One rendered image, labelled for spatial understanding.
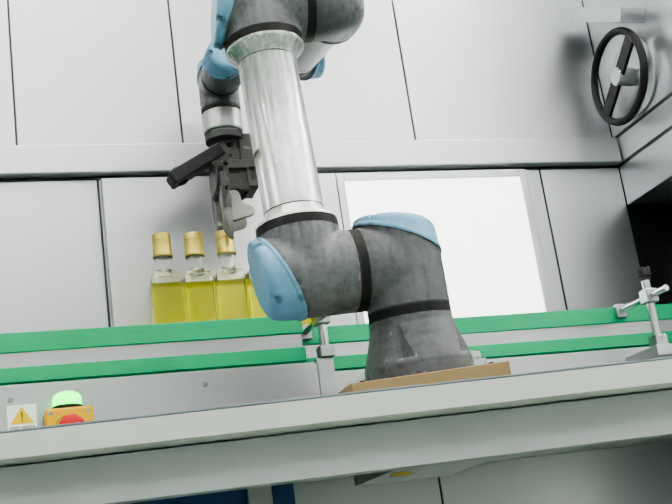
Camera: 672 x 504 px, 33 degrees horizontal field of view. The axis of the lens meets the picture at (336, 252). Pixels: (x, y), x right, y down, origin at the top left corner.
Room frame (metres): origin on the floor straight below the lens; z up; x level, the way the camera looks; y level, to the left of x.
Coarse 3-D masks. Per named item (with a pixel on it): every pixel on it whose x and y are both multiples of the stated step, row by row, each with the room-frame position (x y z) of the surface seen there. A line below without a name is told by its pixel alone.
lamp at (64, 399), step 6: (54, 396) 1.70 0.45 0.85; (60, 396) 1.69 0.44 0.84; (66, 396) 1.69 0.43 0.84; (72, 396) 1.70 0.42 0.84; (78, 396) 1.71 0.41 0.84; (54, 402) 1.70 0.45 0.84; (60, 402) 1.69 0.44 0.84; (66, 402) 1.69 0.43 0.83; (72, 402) 1.70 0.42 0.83; (78, 402) 1.70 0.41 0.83; (54, 408) 1.70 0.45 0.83
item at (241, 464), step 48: (336, 432) 1.49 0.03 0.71; (384, 432) 1.50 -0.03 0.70; (432, 432) 1.52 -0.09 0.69; (480, 432) 1.53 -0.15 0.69; (528, 432) 1.54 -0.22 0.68; (576, 432) 1.55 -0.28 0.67; (624, 432) 1.57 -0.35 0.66; (0, 480) 1.41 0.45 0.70; (48, 480) 1.42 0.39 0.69; (96, 480) 1.43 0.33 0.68; (144, 480) 1.44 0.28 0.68; (192, 480) 1.46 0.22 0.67; (240, 480) 1.47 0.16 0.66; (288, 480) 1.48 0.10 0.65
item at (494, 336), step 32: (480, 320) 2.11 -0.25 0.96; (512, 320) 2.13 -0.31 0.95; (544, 320) 2.15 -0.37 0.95; (576, 320) 2.17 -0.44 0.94; (608, 320) 2.19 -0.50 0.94; (640, 320) 2.22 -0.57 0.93; (352, 352) 2.02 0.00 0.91; (480, 352) 2.10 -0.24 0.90; (512, 352) 2.12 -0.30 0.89; (544, 352) 2.15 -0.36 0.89
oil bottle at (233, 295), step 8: (216, 272) 1.98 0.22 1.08; (224, 272) 1.97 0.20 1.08; (232, 272) 1.97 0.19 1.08; (240, 272) 1.98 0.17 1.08; (216, 280) 1.97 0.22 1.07; (224, 280) 1.96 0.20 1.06; (232, 280) 1.97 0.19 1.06; (240, 280) 1.97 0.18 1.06; (224, 288) 1.96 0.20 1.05; (232, 288) 1.97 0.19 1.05; (240, 288) 1.97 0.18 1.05; (248, 288) 1.98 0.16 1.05; (224, 296) 1.96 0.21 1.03; (232, 296) 1.97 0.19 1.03; (240, 296) 1.97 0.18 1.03; (248, 296) 1.98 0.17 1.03; (224, 304) 1.96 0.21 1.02; (232, 304) 1.97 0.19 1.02; (240, 304) 1.97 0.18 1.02; (248, 304) 1.98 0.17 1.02; (224, 312) 1.96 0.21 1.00; (232, 312) 1.97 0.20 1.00; (240, 312) 1.97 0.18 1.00; (248, 312) 1.98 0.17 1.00
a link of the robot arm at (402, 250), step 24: (384, 216) 1.50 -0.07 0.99; (408, 216) 1.50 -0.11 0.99; (360, 240) 1.49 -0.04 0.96; (384, 240) 1.50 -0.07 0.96; (408, 240) 1.50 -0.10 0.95; (432, 240) 1.52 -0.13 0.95; (360, 264) 1.49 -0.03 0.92; (384, 264) 1.49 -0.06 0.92; (408, 264) 1.50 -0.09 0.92; (432, 264) 1.52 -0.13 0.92; (384, 288) 1.51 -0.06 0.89; (408, 288) 1.50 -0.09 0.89; (432, 288) 1.52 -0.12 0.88
